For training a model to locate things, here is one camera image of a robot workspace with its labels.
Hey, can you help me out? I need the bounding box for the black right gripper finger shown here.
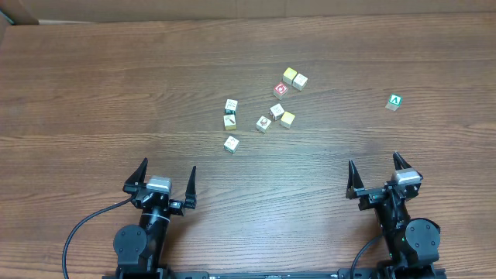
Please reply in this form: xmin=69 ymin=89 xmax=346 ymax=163
xmin=346 ymin=160 xmax=365 ymax=199
xmin=393 ymin=151 xmax=412 ymax=171

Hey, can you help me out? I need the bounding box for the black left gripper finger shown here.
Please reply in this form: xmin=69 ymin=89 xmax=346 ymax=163
xmin=124 ymin=157 xmax=148 ymax=191
xmin=184 ymin=166 xmax=197 ymax=209

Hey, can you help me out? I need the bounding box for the white block green side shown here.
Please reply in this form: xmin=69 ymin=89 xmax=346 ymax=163
xmin=223 ymin=136 xmax=239 ymax=153

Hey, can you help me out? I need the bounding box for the hammer picture block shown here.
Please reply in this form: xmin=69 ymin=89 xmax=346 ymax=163
xmin=223 ymin=114 xmax=237 ymax=130

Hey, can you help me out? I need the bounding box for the white W letter block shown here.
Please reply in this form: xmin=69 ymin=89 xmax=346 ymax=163
xmin=224 ymin=99 xmax=238 ymax=115

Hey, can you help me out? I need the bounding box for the acorn picture block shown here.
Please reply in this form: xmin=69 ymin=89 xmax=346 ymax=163
xmin=256 ymin=116 xmax=272 ymax=133

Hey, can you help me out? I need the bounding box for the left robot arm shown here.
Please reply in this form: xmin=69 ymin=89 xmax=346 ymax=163
xmin=113 ymin=159 xmax=197 ymax=279

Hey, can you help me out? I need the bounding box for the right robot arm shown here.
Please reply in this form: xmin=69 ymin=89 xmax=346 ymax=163
xmin=338 ymin=152 xmax=447 ymax=279

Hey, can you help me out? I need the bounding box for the green letter block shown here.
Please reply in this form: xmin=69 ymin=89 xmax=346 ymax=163
xmin=385 ymin=94 xmax=402 ymax=111

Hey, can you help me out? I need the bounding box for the yellow letter C block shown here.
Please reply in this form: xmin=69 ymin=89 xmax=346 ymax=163
xmin=280 ymin=112 xmax=295 ymax=129

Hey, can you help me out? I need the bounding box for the white number two block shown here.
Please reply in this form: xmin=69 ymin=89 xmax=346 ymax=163
xmin=270 ymin=103 xmax=285 ymax=121

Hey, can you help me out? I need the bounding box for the white block far right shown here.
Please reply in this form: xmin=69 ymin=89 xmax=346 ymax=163
xmin=292 ymin=73 xmax=308 ymax=91

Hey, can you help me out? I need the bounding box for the red bordered block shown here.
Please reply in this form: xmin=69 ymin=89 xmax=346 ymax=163
xmin=274 ymin=82 xmax=288 ymax=100

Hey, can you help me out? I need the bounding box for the yellow top block far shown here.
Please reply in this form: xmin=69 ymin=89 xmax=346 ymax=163
xmin=282 ymin=67 xmax=298 ymax=85

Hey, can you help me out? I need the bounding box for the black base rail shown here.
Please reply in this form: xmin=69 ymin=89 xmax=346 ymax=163
xmin=102 ymin=268 xmax=448 ymax=279

